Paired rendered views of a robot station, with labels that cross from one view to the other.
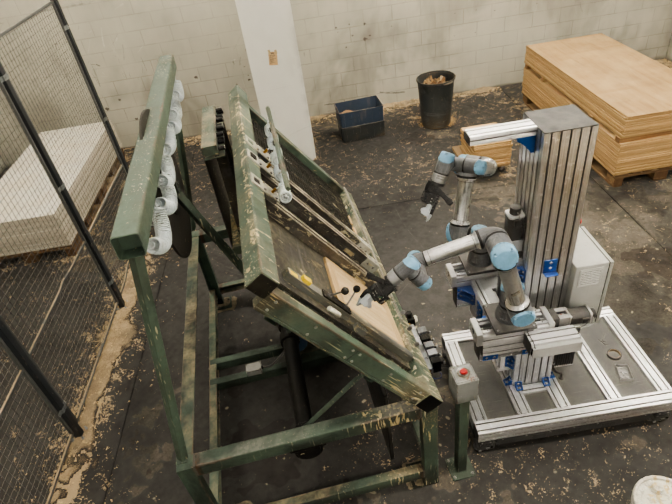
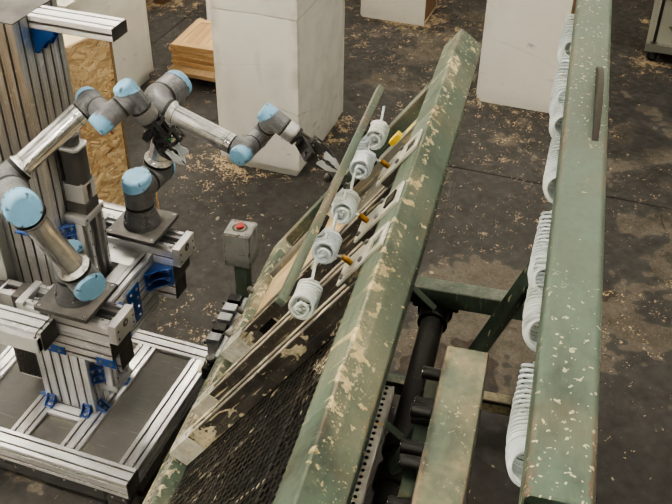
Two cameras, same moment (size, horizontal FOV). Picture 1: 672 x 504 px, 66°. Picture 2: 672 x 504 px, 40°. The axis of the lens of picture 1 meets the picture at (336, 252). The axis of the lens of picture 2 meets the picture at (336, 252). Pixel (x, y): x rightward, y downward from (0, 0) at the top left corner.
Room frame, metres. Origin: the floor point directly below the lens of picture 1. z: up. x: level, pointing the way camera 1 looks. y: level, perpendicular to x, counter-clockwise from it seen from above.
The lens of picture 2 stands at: (4.54, 0.89, 3.23)
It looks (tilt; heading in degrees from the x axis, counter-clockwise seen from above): 37 degrees down; 199
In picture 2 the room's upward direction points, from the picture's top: 1 degrees clockwise
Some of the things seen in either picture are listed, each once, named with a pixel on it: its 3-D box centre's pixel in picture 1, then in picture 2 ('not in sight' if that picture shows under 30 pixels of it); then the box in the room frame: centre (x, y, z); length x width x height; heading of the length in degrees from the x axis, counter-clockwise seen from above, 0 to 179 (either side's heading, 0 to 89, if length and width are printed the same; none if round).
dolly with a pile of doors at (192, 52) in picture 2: not in sight; (212, 55); (-1.27, -2.19, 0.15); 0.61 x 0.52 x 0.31; 0
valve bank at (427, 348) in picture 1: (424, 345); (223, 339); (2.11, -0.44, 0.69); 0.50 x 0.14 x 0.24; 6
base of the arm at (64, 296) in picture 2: (480, 253); (73, 284); (2.42, -0.87, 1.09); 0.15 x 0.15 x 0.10
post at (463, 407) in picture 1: (461, 433); (246, 324); (1.68, -0.55, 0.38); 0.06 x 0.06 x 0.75; 6
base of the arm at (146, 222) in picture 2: (510, 308); (141, 212); (1.93, -0.87, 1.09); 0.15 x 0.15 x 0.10
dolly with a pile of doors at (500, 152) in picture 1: (480, 148); not in sight; (5.33, -1.85, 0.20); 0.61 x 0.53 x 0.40; 0
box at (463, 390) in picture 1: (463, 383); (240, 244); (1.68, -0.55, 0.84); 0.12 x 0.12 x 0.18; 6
